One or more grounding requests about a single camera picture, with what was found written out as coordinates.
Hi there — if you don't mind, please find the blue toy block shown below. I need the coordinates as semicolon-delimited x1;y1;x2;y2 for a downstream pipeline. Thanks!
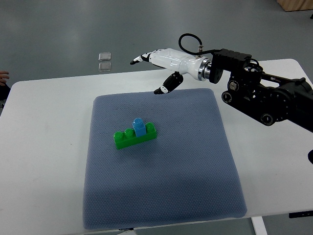
132;118;147;138

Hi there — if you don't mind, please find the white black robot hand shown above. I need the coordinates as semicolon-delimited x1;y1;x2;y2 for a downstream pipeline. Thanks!
130;48;209;94

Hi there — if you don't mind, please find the black cable loop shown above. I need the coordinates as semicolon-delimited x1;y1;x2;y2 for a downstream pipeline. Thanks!
178;33;216;59

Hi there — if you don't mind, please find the white table leg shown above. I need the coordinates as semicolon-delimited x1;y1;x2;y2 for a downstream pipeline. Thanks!
251;216;268;235

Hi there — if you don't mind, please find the black table control panel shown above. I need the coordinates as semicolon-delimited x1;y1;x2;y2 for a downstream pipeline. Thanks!
289;211;313;218

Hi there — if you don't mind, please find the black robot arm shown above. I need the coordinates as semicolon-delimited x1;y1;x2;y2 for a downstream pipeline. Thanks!
198;49;313;131

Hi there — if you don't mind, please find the person's hand at edge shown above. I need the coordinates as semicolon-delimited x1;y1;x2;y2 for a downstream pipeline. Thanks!
0;70;10;86

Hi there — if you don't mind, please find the upper metal floor plate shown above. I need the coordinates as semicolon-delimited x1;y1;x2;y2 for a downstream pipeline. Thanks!
98;52;111;61

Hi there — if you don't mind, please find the green four-stud toy block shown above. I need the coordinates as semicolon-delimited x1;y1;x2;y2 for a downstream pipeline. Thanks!
113;122;157;149

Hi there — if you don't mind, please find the blue-grey textured mat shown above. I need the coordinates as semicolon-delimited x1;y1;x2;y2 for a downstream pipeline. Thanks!
83;88;247;230

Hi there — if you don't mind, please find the wooden furniture corner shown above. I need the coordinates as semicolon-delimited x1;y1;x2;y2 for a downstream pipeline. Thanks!
277;0;313;12

